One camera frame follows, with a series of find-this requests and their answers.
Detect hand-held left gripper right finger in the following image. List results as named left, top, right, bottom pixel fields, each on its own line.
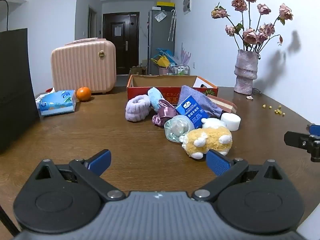
left=192, top=149, right=286, bottom=202

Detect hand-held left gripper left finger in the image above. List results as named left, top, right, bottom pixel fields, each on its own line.
left=35, top=149, right=126, bottom=201

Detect yellow plush toy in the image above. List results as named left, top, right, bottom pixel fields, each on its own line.
left=179, top=126, right=233, bottom=159

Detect white plush toy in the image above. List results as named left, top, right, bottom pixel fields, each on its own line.
left=201, top=117, right=227, bottom=130

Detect white towel roll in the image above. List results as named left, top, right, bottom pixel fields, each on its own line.
left=220, top=112, right=242, bottom=131

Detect clear plastic shower cap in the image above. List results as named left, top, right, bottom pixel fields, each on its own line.
left=164, top=115, right=194, bottom=143

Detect blue handkerchief pack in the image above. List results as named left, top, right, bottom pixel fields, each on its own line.
left=175, top=94, right=209, bottom=130

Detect purple knitted cloth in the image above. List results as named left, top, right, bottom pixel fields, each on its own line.
left=178, top=85, right=223, bottom=118

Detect purple satin scrunchie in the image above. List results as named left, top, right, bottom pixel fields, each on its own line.
left=152, top=99, right=178, bottom=127

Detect blue fuzzy scrunchie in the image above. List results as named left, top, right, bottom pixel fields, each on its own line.
left=147, top=87, right=165, bottom=112

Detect orange-edged cardboard box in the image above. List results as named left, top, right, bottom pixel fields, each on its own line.
left=127, top=74, right=219, bottom=105

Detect scattered yellow crumbs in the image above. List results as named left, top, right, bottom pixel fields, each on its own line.
left=261, top=104, right=287, bottom=117

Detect orange fruit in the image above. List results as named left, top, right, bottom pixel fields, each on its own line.
left=76, top=87, right=92, bottom=102

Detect blue tissue pack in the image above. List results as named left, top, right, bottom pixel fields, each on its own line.
left=35, top=90, right=77, bottom=117

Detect pink textured vase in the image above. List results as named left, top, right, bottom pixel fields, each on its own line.
left=234, top=49, right=261, bottom=95

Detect brown floor cardboard box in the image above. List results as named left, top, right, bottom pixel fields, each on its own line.
left=129, top=65, right=148, bottom=75

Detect pink ribbed suitcase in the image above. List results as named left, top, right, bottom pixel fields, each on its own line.
left=51, top=38, right=117, bottom=95

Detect dark brown entrance door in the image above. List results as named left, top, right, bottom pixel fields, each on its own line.
left=103, top=12, right=140, bottom=76

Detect black monitor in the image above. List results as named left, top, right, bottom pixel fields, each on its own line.
left=0, top=0, right=40, bottom=155

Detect purple feather decoration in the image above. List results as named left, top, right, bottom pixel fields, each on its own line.
left=180, top=42, right=192, bottom=67

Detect bunch of dried roses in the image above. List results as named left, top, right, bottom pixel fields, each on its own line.
left=211, top=0, right=294, bottom=54

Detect yellow bag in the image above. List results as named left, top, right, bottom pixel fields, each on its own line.
left=151, top=55, right=170, bottom=68

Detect grey refrigerator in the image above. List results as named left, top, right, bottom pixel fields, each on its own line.
left=148, top=9, right=175, bottom=75

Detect hanging white umbrella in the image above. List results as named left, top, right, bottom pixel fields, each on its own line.
left=168, top=9, right=177, bottom=42

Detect yellow and black box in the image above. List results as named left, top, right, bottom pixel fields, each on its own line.
left=157, top=1, right=175, bottom=11

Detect wire cart with bottles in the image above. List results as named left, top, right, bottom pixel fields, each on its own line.
left=168, top=64, right=191, bottom=76

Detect black cable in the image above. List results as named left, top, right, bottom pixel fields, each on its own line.
left=0, top=205, right=20, bottom=236

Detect interior door frame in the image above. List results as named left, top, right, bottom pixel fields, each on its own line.
left=88, top=6, right=97, bottom=39

